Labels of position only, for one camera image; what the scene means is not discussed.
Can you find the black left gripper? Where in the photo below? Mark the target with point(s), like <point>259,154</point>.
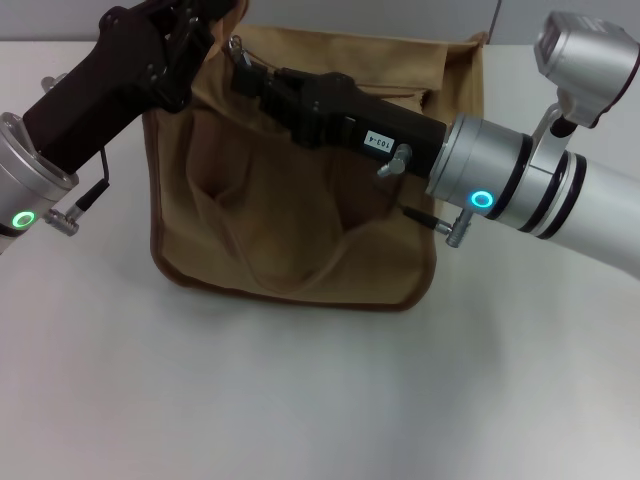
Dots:
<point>100,90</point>

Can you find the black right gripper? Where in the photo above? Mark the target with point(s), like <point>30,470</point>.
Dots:
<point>340,115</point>

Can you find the silver metal zipper pull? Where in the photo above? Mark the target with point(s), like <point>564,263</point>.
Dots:
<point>239,50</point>

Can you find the khaki canvas food bag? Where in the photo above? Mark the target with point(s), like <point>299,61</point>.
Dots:
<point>300,240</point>

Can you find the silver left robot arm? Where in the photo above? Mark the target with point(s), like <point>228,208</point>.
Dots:
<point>25,185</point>

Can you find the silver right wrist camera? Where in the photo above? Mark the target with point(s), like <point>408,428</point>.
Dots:
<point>585,65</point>

